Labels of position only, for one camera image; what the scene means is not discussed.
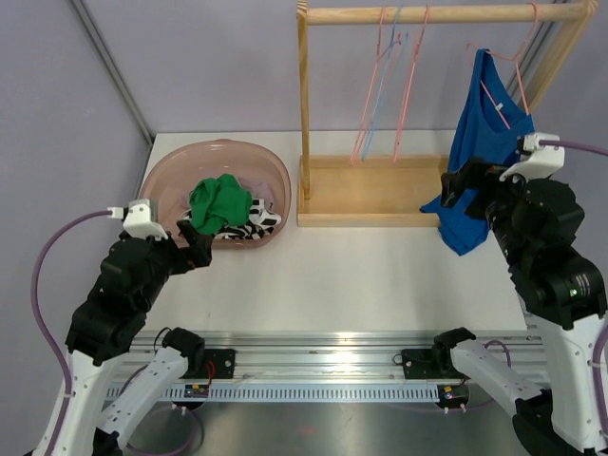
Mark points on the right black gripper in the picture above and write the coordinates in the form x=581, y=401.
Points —
x=476, y=174

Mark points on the light blue wire hanger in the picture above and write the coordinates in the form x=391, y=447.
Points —
x=388, y=57

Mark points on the blue tank top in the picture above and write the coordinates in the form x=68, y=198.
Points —
x=489, y=126

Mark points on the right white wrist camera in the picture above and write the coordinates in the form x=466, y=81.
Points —
x=540, y=156

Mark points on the white slotted cable duct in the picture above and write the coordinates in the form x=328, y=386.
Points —
x=301, y=393

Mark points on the pink plastic basin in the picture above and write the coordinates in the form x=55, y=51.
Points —
x=170, y=181

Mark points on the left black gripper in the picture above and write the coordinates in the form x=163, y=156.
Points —
x=197, y=254

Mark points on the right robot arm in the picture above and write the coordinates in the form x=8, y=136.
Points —
x=535, y=223

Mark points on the wooden clothes rack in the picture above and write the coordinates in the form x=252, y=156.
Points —
x=376, y=192

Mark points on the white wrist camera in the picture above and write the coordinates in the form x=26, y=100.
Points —
x=540, y=156
x=140, y=219

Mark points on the aluminium rail frame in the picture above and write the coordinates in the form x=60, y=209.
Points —
x=334, y=357

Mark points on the left corner aluminium post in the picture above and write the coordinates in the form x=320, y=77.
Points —
x=93, y=33

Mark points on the pink tank top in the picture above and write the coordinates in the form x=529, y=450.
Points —
x=260, y=190

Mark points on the green tank top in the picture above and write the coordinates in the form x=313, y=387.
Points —
x=219, y=202

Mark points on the pink hanger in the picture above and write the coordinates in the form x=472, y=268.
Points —
x=515, y=60
x=408, y=87
x=380, y=46

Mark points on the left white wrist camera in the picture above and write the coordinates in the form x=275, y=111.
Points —
x=140, y=219

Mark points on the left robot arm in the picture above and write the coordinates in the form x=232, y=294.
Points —
x=100, y=335

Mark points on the black white striped tank top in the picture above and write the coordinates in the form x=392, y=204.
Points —
x=261, y=223

